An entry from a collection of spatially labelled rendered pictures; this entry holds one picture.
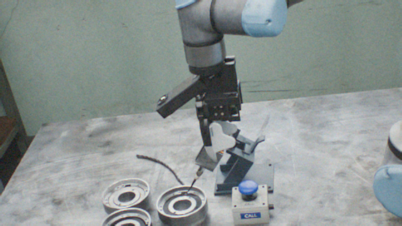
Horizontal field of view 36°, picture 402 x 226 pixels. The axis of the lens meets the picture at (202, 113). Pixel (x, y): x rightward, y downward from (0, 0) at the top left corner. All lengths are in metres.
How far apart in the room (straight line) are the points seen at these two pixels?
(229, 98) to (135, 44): 1.78
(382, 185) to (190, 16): 0.42
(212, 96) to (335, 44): 1.76
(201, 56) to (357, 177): 0.46
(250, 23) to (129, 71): 1.97
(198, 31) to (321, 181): 0.46
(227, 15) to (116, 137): 0.69
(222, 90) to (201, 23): 0.15
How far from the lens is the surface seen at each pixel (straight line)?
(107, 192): 1.36
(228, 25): 1.03
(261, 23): 1.00
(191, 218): 1.23
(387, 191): 1.02
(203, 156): 1.22
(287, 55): 2.85
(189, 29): 1.07
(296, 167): 1.38
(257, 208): 1.21
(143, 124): 1.64
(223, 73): 1.12
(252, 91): 2.93
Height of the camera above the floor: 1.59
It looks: 29 degrees down
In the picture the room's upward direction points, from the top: 10 degrees counter-clockwise
